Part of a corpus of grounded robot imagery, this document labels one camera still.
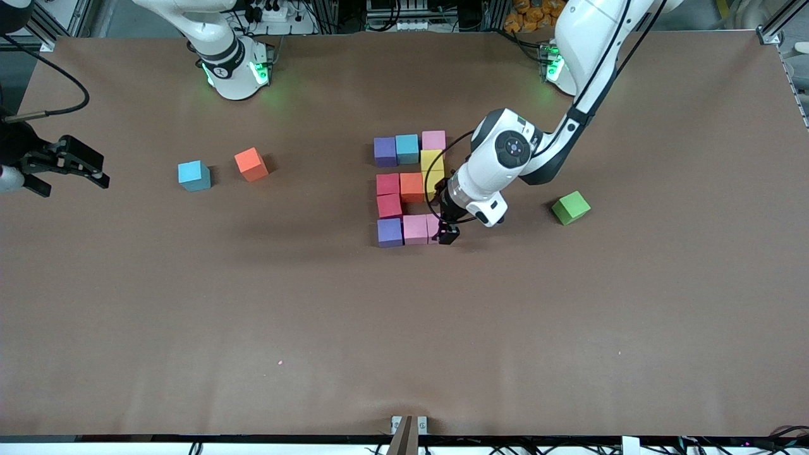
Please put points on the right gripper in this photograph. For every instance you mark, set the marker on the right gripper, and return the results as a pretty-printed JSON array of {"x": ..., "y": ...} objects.
[{"x": 20, "y": 146}]

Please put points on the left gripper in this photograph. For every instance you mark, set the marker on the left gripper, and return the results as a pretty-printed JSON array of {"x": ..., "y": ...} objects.
[{"x": 450, "y": 212}]

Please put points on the pink foam cube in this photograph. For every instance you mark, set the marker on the pink foam cube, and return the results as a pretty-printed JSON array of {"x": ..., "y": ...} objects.
[
  {"x": 432, "y": 227},
  {"x": 433, "y": 140},
  {"x": 415, "y": 229}
]

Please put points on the yellow foam cube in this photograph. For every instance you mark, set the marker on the yellow foam cube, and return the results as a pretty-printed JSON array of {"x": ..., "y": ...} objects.
[
  {"x": 432, "y": 180},
  {"x": 431, "y": 160}
]

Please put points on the orange foam cube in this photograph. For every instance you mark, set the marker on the orange foam cube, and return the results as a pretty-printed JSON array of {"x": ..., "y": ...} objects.
[
  {"x": 250, "y": 163},
  {"x": 411, "y": 188}
]

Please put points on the red foam cube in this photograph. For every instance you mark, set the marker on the red foam cube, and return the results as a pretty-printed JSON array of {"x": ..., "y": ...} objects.
[
  {"x": 389, "y": 206},
  {"x": 389, "y": 184}
]

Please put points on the purple foam cube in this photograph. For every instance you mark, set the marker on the purple foam cube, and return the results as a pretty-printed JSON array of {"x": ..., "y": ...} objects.
[
  {"x": 385, "y": 151},
  {"x": 390, "y": 231}
]

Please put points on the cyan foam cube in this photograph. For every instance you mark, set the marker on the cyan foam cube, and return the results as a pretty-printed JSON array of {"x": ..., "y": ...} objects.
[
  {"x": 193, "y": 174},
  {"x": 407, "y": 148}
]

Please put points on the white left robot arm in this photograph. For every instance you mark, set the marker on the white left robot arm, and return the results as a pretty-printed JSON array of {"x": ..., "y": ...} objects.
[{"x": 594, "y": 31}]

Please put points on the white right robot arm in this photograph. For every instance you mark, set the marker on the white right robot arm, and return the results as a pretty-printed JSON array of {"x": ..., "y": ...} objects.
[{"x": 218, "y": 44}]

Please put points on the green foam cube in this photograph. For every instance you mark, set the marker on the green foam cube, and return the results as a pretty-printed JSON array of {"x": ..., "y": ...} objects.
[{"x": 571, "y": 208}]

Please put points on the pile of orange objects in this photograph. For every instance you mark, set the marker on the pile of orange objects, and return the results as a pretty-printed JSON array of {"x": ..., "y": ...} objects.
[{"x": 534, "y": 16}]

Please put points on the white power strip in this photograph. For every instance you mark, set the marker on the white power strip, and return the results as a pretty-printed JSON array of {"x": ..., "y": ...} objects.
[{"x": 275, "y": 12}]

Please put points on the aluminium frame post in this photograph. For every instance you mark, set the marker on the aluminium frame post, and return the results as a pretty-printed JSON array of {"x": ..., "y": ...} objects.
[
  {"x": 772, "y": 28},
  {"x": 47, "y": 35}
]

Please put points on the metal table edge bracket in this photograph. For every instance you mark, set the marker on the metal table edge bracket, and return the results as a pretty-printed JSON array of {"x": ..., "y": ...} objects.
[{"x": 409, "y": 430}]

